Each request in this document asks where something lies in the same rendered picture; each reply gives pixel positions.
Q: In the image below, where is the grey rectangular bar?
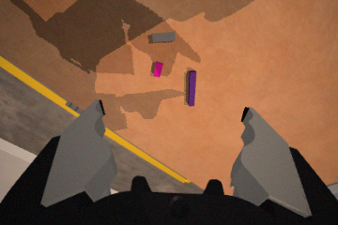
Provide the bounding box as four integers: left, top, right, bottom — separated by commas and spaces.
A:
152, 32, 176, 42

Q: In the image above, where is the magenta block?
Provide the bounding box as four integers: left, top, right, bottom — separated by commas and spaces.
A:
154, 62, 163, 77

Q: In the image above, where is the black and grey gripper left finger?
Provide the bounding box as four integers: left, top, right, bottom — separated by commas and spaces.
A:
0, 99, 117, 225

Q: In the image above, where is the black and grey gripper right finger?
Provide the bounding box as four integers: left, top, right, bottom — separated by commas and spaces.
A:
230, 107, 338, 225

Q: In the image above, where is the purple rod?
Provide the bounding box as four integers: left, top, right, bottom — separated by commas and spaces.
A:
188, 70, 196, 107

